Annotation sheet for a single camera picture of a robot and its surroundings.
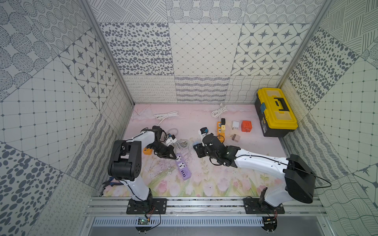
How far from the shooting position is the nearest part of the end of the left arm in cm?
77

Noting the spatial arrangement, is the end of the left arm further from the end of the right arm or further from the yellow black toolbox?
the yellow black toolbox

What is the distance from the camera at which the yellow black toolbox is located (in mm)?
912
